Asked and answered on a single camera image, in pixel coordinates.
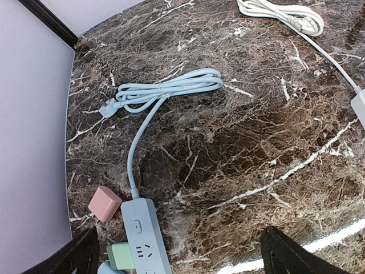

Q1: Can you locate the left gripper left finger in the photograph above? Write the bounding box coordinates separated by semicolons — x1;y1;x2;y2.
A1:
23;227;100;274

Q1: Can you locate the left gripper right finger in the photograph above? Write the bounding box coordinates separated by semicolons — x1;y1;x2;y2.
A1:
260;226;346;274

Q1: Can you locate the white power strip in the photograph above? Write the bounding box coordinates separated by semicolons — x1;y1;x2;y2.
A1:
350;89;365;129

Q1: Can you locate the white cable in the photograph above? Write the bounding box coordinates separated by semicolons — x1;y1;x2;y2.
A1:
236;0;359;94

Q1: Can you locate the light blue cube charger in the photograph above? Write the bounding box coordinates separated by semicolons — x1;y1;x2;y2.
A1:
97;261;125;274

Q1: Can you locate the green cube charger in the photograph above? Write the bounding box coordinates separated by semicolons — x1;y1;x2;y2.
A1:
106;242;135;271

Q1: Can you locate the pink cube charger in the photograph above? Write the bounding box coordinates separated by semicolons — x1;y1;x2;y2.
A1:
88;186;121;222

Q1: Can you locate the light blue power strip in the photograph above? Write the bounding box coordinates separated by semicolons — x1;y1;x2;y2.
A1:
121;198;172;274

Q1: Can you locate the light blue coiled cable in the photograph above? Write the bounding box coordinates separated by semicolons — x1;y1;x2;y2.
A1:
98;67;224;200

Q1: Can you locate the left black frame post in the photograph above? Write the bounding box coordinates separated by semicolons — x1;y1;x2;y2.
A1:
19;0;78;49

